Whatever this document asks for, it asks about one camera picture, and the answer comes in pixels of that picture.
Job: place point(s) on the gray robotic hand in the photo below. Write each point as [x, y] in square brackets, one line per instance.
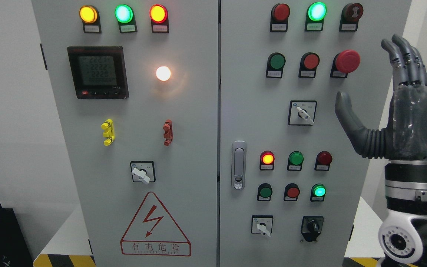
[405, 137]

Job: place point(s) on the black white robot arm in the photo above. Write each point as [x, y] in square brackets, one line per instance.
[403, 234]

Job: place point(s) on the red emergency stop button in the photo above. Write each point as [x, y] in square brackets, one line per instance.
[344, 63]

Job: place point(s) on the lit green push button lower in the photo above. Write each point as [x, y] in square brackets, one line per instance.
[318, 192]

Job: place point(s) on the green indicator light middle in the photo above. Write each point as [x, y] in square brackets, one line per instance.
[295, 161]

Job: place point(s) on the green indicator light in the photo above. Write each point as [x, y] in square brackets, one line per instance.
[315, 16]
[295, 161]
[125, 19]

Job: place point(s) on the red push button upper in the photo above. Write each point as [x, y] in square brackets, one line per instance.
[308, 65]

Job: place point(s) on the red push button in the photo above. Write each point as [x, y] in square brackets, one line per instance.
[291, 192]
[308, 65]

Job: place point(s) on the right cabinet door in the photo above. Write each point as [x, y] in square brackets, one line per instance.
[255, 109]

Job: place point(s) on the cabinet door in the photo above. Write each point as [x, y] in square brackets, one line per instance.
[255, 109]
[186, 170]

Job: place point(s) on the red push button lower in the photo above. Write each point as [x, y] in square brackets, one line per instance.
[291, 192]

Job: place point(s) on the dark red buzzer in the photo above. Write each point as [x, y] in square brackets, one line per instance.
[351, 14]

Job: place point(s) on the lit red indicator light middle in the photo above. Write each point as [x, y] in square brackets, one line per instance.
[267, 159]

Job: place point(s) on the green push button upper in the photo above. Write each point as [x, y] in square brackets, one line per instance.
[275, 65]

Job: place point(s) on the green indicator light top right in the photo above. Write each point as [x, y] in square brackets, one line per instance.
[315, 16]

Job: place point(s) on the red indicator light top right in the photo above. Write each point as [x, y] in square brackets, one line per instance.
[279, 17]

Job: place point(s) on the red terminal clip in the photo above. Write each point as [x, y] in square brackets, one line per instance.
[168, 132]

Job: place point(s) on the white glowing indicator light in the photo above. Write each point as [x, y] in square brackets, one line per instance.
[163, 73]

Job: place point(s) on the electrical hazard warning sticker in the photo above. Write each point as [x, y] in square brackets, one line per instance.
[154, 232]

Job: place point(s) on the left cabinet door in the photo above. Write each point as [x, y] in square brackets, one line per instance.
[186, 170]

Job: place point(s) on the red indicator light top left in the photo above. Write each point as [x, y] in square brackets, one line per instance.
[159, 19]

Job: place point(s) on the yellow terminal clip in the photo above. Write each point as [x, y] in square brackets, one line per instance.
[108, 132]

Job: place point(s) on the green indicator light top left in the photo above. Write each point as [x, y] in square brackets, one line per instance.
[125, 19]

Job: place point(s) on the digital power meter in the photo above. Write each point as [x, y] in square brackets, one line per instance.
[98, 72]

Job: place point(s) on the yellow indicator light top left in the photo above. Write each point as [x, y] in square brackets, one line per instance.
[89, 16]

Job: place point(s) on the black box at left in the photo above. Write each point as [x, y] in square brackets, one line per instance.
[13, 249]

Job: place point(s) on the black key selector switch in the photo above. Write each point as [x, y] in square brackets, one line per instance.
[311, 227]

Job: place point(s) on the silver door handle lock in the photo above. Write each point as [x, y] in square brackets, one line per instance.
[238, 164]

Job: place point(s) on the left door gray rotary switch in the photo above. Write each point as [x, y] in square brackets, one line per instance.
[143, 171]

